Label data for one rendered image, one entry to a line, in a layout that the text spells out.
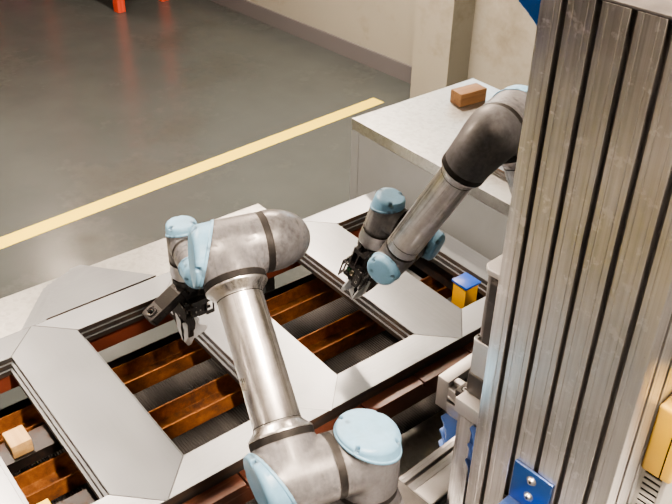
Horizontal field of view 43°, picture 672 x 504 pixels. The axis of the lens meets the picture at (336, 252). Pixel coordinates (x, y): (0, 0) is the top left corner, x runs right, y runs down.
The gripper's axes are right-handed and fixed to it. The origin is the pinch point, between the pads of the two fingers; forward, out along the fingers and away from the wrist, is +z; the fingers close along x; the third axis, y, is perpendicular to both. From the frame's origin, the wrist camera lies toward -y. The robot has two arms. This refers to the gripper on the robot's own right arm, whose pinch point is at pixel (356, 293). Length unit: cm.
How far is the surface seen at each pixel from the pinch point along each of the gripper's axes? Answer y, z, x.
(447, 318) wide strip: -20.8, 7.0, 19.3
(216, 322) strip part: 20.8, 21.6, -26.3
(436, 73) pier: -298, 109, -134
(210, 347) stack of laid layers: 27.5, 22.6, -21.5
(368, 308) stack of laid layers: -12.9, 15.3, -0.3
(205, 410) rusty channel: 37, 32, -12
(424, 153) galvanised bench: -66, -1, -25
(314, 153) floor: -201, 140, -145
